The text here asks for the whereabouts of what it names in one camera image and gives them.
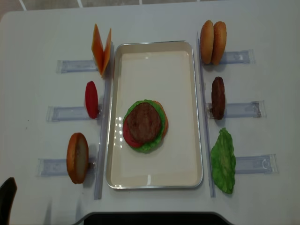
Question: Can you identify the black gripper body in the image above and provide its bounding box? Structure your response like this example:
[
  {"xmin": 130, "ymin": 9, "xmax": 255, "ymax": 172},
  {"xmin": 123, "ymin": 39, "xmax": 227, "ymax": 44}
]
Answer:
[{"xmin": 0, "ymin": 177, "xmax": 17, "ymax": 225}]

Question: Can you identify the orange cheese slice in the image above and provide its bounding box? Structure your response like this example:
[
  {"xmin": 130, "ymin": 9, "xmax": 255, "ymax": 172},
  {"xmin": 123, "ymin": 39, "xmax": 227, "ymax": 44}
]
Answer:
[
  {"xmin": 91, "ymin": 24, "xmax": 104, "ymax": 76},
  {"xmin": 101, "ymin": 29, "xmax": 111, "ymax": 77}
]

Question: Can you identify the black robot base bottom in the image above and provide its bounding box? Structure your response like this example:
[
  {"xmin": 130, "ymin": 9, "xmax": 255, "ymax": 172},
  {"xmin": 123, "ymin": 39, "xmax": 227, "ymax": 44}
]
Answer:
[{"xmin": 80, "ymin": 212, "xmax": 229, "ymax": 225}]

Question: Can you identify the upright red tomato slice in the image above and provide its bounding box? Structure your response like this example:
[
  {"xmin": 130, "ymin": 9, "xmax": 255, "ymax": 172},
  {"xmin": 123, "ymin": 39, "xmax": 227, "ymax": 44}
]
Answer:
[{"xmin": 85, "ymin": 81, "xmax": 99, "ymax": 119}]

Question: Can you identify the red tomato slice on stack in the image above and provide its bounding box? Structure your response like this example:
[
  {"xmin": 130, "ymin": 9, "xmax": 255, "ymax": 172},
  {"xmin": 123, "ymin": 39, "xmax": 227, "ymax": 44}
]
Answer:
[{"xmin": 122, "ymin": 117, "xmax": 143, "ymax": 148}]

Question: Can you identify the green lettuce leaf on stack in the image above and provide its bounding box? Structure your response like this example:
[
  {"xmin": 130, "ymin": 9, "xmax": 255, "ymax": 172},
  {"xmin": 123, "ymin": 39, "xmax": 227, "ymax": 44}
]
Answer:
[{"xmin": 123, "ymin": 99, "xmax": 165, "ymax": 153}]

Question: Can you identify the brown meat patty on stack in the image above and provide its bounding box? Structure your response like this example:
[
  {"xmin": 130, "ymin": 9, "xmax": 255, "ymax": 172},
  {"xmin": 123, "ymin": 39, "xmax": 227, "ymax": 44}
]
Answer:
[{"xmin": 127, "ymin": 102, "xmax": 162, "ymax": 143}]

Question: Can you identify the upright green lettuce leaf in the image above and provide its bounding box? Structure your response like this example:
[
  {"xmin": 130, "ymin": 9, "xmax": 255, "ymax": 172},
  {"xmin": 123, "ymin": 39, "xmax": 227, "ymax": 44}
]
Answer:
[{"xmin": 210, "ymin": 128, "xmax": 236, "ymax": 195}]

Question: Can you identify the upright brown meat patty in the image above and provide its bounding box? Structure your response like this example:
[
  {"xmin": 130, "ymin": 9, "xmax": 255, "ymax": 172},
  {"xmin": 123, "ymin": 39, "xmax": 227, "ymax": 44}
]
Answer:
[{"xmin": 211, "ymin": 77, "xmax": 225, "ymax": 120}]

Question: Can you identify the upright bun half left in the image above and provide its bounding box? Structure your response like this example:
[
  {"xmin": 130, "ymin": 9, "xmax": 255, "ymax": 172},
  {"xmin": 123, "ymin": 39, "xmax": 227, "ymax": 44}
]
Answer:
[{"xmin": 66, "ymin": 133, "xmax": 89, "ymax": 184}]

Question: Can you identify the bottom bun on tray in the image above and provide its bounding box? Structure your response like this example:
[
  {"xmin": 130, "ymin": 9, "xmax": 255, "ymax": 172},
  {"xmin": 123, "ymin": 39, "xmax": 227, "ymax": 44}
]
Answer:
[{"xmin": 154, "ymin": 101, "xmax": 168, "ymax": 138}]

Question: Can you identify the white metal tray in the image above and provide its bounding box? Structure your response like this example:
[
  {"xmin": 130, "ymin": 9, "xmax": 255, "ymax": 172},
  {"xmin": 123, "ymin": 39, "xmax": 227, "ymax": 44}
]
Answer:
[{"xmin": 105, "ymin": 41, "xmax": 203, "ymax": 190}]

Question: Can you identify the left upright bun top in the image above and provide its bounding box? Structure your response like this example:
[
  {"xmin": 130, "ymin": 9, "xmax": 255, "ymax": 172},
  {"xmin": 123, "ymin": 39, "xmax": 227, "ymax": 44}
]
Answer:
[{"xmin": 200, "ymin": 20, "xmax": 214, "ymax": 64}]

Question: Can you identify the right upright bun top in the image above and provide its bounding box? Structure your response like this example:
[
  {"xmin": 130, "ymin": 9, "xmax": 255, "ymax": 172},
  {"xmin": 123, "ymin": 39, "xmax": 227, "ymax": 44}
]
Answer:
[{"xmin": 211, "ymin": 21, "xmax": 227, "ymax": 65}]

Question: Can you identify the clear holder rail lower left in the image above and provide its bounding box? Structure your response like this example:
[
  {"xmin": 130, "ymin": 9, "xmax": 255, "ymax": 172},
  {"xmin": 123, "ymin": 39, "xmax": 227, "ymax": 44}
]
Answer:
[{"xmin": 37, "ymin": 158, "xmax": 97, "ymax": 177}]

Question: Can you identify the clear holder rail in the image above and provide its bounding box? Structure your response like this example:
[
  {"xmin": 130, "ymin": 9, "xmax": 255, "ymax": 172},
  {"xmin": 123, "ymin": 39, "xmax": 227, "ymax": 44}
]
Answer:
[
  {"xmin": 46, "ymin": 106, "xmax": 91, "ymax": 122},
  {"xmin": 219, "ymin": 49, "xmax": 255, "ymax": 65},
  {"xmin": 37, "ymin": 158, "xmax": 97, "ymax": 177},
  {"xmin": 56, "ymin": 60, "xmax": 98, "ymax": 74},
  {"xmin": 235, "ymin": 154, "xmax": 278, "ymax": 174},
  {"xmin": 206, "ymin": 100, "xmax": 267, "ymax": 119}
]

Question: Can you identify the clear holder rail middle left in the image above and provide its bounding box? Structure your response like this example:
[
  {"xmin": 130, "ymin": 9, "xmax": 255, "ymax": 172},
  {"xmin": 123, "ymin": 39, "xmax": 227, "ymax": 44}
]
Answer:
[{"xmin": 46, "ymin": 106, "xmax": 91, "ymax": 122}]

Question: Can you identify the long clear rail left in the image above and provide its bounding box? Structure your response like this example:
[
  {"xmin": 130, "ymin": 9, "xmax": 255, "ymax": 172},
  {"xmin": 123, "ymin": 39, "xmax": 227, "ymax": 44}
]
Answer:
[{"xmin": 94, "ymin": 42, "xmax": 114, "ymax": 200}]

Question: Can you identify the long clear rail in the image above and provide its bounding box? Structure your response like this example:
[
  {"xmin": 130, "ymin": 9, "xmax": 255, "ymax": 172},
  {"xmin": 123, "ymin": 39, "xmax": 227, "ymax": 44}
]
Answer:
[
  {"xmin": 197, "ymin": 32, "xmax": 216, "ymax": 198},
  {"xmin": 94, "ymin": 42, "xmax": 114, "ymax": 200}
]

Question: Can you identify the clear holder rail upper left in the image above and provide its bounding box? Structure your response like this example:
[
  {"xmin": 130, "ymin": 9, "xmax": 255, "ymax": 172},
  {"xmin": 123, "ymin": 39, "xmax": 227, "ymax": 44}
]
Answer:
[{"xmin": 56, "ymin": 60, "xmax": 98, "ymax": 74}]

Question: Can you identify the long clear rail right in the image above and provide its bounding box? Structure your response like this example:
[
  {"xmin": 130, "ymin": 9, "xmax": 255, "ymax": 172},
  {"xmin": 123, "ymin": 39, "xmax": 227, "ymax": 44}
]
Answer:
[{"xmin": 197, "ymin": 32, "xmax": 216, "ymax": 198}]

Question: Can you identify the clear holder rail lower right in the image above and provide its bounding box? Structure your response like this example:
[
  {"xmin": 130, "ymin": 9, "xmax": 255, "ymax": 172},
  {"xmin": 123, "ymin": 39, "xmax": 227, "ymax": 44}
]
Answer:
[{"xmin": 235, "ymin": 154, "xmax": 278, "ymax": 174}]

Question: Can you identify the clear holder rail middle right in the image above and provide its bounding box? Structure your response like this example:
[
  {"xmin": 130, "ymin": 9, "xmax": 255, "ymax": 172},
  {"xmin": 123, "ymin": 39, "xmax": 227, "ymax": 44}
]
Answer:
[{"xmin": 206, "ymin": 100, "xmax": 267, "ymax": 119}]

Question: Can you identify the clear holder rail upper right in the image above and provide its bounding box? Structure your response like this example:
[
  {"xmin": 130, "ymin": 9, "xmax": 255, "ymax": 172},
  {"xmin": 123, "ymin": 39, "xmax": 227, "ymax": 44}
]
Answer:
[{"xmin": 219, "ymin": 49, "xmax": 255, "ymax": 65}]

